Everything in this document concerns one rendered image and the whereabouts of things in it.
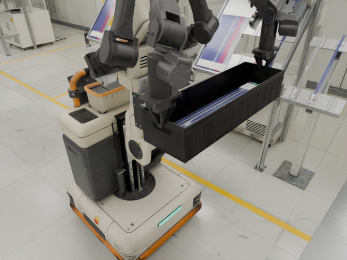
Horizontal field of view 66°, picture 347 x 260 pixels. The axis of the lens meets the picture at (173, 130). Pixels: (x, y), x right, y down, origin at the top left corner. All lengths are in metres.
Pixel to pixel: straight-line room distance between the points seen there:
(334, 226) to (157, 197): 0.99
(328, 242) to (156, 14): 0.79
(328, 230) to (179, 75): 0.67
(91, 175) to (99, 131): 0.26
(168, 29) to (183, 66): 0.09
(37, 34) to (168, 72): 5.37
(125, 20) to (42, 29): 5.08
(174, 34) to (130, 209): 1.17
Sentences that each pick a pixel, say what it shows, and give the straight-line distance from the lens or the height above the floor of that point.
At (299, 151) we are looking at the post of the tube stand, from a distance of 2.24.
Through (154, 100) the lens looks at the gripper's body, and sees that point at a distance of 0.67.
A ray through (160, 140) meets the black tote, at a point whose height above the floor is 1.05.
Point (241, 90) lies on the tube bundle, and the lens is 1.08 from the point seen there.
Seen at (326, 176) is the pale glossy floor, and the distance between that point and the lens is 2.52.
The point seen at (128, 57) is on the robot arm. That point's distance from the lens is 0.87.
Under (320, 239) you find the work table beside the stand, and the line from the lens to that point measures 0.95.
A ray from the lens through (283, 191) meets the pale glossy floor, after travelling 2.23.
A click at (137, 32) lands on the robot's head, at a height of 1.27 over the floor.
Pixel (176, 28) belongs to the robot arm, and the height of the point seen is 1.36.
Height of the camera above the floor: 1.50
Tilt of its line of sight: 33 degrees down
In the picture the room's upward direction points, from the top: straight up
